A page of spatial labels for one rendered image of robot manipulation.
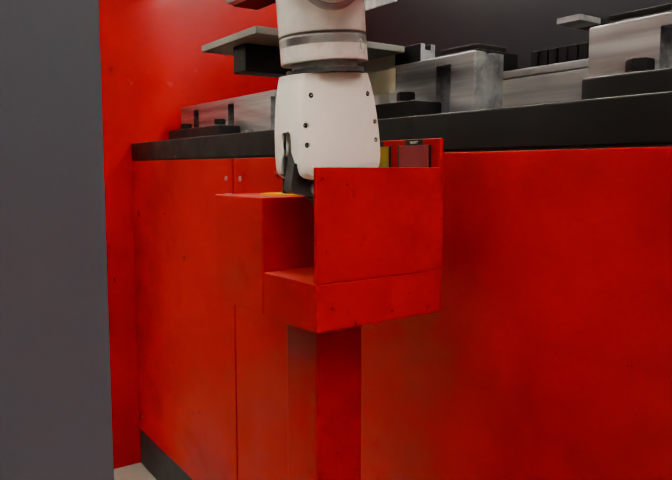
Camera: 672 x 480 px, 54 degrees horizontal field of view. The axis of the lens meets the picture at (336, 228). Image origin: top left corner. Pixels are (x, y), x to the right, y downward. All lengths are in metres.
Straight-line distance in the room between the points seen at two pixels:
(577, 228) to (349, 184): 0.23
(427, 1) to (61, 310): 1.42
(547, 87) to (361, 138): 0.60
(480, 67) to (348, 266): 0.43
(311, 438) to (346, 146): 0.31
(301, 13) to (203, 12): 1.34
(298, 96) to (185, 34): 1.32
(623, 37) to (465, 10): 0.95
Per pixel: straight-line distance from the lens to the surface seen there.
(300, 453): 0.76
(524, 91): 1.22
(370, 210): 0.62
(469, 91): 0.94
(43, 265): 0.60
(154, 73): 1.87
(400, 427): 0.92
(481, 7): 1.69
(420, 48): 1.05
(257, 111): 1.44
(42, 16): 0.61
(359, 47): 0.63
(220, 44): 1.02
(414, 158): 0.70
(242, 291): 0.71
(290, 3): 0.63
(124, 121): 1.83
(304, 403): 0.73
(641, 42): 0.80
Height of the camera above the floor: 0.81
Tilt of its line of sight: 5 degrees down
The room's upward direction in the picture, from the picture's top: straight up
